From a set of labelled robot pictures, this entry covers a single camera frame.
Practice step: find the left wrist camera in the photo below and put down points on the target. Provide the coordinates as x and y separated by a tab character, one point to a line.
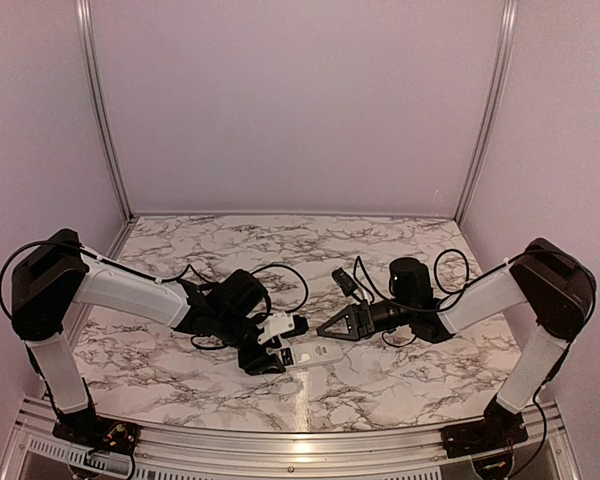
281	326

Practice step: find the front aluminium rail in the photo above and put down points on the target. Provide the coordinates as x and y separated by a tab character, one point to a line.
173	452

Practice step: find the white remote control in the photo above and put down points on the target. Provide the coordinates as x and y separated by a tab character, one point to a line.
310	354

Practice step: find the left aluminium frame post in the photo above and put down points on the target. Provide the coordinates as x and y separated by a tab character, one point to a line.
89	50

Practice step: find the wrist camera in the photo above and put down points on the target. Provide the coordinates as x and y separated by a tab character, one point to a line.
281	326
348	286

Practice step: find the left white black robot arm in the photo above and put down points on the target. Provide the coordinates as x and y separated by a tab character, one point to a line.
48	276

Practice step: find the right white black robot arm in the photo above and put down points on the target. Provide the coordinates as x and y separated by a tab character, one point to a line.
557	288

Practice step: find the right aluminium frame post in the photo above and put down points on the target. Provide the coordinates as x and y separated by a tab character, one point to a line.
496	88

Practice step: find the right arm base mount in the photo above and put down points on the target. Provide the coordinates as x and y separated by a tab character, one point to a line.
480	436

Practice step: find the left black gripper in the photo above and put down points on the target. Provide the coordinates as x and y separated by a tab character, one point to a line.
258	362

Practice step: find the aluminium frame post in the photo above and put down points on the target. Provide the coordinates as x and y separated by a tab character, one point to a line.
89	50
496	88

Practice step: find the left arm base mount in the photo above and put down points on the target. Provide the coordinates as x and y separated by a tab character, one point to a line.
106	434

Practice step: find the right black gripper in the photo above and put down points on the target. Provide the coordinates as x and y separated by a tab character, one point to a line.
359	320

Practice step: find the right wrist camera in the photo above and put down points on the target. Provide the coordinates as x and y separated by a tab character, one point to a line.
348	286

